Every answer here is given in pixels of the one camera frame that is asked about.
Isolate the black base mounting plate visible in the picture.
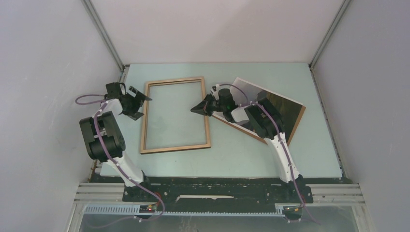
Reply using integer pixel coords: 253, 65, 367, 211
122, 177, 313, 214

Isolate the brown backing board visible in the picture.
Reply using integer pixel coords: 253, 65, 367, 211
212, 77, 307, 146

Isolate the left corner aluminium post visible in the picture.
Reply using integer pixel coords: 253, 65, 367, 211
81, 0, 129, 83

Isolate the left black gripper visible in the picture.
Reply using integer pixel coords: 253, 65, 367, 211
122, 87, 151, 121

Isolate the corner aluminium post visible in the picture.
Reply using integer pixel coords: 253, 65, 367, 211
308, 0, 354, 178
81, 0, 129, 83

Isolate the clear acrylic sheet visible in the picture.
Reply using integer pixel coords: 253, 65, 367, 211
146, 82, 206, 149

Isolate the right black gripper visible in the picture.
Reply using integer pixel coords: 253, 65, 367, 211
190, 93, 226, 117

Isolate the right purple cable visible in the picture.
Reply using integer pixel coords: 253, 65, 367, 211
219, 84, 321, 225

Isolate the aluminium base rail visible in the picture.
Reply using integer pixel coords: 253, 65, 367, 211
66, 177, 375, 232

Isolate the wooden picture frame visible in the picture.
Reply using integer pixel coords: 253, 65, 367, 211
140, 77, 211, 155

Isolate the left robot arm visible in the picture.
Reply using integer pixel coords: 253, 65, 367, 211
79, 82, 153, 201

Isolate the right corner aluminium post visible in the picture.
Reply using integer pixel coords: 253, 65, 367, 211
308, 0, 354, 178

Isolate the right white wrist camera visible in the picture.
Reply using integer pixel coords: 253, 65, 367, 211
210, 84, 220, 95

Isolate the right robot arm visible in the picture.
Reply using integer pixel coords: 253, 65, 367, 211
190, 88, 306, 202

